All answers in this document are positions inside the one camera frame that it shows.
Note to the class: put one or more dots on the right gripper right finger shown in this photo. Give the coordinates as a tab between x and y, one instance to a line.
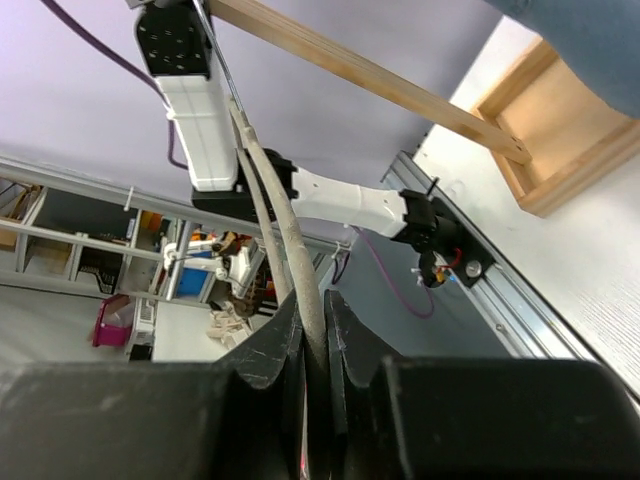
364	445

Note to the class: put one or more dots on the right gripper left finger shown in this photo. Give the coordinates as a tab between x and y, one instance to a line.
259	425

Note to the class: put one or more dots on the grey metal hanger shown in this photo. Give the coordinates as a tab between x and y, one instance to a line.
280	225

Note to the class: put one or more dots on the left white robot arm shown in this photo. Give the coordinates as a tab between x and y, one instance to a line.
231	173

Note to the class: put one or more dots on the background shelving clutter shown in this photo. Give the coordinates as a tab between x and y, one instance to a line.
83	279

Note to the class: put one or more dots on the wooden clothes rack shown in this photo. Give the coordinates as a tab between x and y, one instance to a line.
550	137

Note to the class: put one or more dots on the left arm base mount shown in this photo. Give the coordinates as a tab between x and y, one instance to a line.
450	255

